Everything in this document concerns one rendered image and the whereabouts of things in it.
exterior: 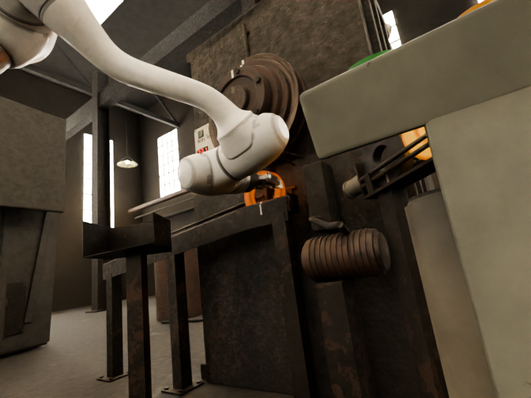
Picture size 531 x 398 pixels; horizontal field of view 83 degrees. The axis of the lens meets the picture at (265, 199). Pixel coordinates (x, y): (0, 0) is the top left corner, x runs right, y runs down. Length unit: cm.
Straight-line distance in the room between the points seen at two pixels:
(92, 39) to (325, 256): 74
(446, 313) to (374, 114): 21
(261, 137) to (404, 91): 48
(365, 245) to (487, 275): 62
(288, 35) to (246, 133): 94
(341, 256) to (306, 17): 109
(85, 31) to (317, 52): 92
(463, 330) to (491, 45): 24
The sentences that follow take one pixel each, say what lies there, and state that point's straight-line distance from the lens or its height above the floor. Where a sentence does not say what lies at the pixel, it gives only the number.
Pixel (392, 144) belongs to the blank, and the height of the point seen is 72.
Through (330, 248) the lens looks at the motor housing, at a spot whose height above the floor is 49.
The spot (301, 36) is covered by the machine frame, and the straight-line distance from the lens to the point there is 151.
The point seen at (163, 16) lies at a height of 760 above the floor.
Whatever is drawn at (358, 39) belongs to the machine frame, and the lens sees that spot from 137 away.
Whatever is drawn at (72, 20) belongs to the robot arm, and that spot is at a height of 100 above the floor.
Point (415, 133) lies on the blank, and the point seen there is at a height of 72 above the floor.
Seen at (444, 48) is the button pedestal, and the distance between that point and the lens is 21.
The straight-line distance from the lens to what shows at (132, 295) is 127.
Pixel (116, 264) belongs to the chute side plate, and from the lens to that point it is 190.
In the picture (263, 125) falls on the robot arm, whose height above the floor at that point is 76.
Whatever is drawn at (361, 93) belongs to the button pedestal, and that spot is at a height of 56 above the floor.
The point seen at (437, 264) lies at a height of 45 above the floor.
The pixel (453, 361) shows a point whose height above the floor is 36.
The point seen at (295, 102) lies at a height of 105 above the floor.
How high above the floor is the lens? 47
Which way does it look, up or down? 13 degrees up
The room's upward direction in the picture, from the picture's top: 7 degrees counter-clockwise
